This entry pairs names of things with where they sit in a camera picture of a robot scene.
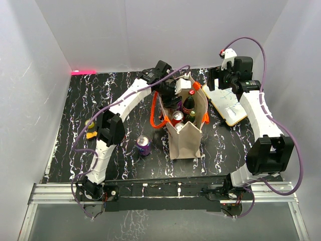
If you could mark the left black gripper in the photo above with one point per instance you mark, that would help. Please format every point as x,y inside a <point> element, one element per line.
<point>167,102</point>

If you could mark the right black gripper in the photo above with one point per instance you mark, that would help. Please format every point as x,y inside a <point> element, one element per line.
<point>216,73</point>

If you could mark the glass cola bottle red cap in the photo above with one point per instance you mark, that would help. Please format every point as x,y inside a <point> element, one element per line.
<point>188,104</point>

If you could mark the red cola can back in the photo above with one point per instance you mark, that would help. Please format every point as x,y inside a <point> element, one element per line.
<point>177,117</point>

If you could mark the green glass bottle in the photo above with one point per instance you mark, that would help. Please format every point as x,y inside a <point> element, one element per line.
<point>191,117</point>

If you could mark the purple soda can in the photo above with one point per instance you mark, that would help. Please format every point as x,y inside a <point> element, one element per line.
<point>179,103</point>
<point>143,145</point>
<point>179,126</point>

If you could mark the beige canvas bag orange handles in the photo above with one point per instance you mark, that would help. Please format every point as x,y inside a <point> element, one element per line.
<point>184,144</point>

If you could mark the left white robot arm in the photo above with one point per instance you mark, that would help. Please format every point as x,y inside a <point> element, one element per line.
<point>110,123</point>

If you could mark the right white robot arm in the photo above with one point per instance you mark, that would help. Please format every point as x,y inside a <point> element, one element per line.
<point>271,151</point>

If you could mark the purple soda can front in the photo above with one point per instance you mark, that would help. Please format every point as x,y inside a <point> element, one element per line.
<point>143,145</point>

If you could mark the yellow tape roll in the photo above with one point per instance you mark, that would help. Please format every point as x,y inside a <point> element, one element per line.
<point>90,124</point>

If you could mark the pink marker strip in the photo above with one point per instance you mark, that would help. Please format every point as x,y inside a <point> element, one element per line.
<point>86,72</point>

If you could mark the yellow bow-shaped sponge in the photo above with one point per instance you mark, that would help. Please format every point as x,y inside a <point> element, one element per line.
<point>91,135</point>

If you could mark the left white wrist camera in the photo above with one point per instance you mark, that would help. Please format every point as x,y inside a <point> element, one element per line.
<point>182,83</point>

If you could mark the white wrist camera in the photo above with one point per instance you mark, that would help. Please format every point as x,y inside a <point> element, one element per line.
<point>228,56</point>
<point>182,83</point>

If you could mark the white board wooden frame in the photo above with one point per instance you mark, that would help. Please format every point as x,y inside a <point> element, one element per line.
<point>226,104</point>

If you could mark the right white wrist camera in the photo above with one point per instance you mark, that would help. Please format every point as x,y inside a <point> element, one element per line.
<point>228,56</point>

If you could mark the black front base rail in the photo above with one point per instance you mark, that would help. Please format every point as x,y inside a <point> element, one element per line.
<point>184,193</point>

